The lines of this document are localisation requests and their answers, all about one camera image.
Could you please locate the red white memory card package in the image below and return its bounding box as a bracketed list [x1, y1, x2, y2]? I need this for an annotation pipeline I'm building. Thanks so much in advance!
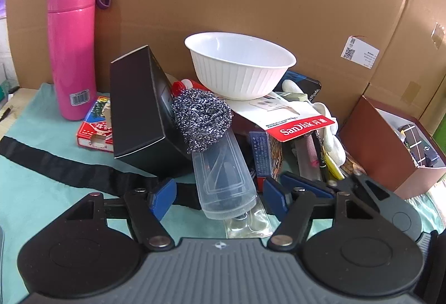
[232, 95, 338, 143]

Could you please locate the teal table cloth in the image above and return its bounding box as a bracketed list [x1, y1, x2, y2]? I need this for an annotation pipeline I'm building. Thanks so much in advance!
[0, 83, 446, 304]

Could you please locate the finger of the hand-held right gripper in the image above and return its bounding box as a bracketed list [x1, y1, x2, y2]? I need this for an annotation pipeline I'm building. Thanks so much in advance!
[280, 172, 392, 203]

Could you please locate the brown storage box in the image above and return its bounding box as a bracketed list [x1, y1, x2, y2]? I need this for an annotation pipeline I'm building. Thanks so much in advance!
[339, 95, 446, 201]

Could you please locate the black checkered item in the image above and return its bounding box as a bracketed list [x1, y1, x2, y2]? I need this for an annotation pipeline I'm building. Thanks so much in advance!
[398, 122, 441, 168]

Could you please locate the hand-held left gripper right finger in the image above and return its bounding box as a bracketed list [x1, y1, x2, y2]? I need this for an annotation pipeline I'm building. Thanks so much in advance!
[262, 177, 375, 250]

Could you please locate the red playing card box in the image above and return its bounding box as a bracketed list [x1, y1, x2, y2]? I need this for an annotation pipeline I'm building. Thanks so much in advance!
[76, 96, 115, 153]

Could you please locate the white ribbed bowl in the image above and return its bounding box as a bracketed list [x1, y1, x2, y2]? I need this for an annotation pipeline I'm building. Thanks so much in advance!
[184, 32, 297, 102]

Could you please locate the small clear plastic packet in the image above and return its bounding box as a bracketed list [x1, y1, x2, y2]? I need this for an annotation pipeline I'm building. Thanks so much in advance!
[223, 201, 273, 239]

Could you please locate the red white plastic bottle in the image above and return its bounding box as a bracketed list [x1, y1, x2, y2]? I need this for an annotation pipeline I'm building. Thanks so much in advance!
[172, 78, 207, 96]

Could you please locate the clear plastic tube case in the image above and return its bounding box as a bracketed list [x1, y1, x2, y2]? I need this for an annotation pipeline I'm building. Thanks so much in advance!
[191, 130, 258, 220]

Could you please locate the blue playing card box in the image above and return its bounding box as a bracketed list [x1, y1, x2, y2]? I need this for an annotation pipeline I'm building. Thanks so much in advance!
[249, 131, 283, 186]

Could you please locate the black fabric strap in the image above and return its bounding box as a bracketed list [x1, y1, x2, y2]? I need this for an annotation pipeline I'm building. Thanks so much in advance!
[0, 136, 203, 210]

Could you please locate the white shipping label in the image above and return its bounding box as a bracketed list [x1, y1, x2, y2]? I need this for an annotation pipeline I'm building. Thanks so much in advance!
[342, 36, 381, 71]

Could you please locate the pink thermos bottle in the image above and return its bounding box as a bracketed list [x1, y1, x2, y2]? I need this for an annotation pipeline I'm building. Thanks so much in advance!
[48, 0, 111, 121]

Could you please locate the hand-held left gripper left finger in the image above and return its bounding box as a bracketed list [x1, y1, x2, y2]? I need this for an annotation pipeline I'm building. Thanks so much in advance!
[64, 178, 177, 250]

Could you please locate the black tin case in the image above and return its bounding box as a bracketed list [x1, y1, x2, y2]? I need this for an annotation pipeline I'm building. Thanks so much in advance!
[279, 70, 322, 102]

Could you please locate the steel wool scrubber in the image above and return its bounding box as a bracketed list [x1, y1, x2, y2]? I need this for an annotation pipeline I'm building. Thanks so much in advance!
[171, 88, 233, 155]

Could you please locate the black marker pen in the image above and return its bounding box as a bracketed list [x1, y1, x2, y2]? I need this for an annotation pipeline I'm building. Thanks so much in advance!
[312, 130, 330, 182]

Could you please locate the black product box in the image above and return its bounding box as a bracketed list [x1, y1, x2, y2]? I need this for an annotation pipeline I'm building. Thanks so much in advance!
[110, 45, 194, 176]

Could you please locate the white knit glove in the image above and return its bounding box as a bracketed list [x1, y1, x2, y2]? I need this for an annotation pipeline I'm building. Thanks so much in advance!
[282, 80, 345, 165]

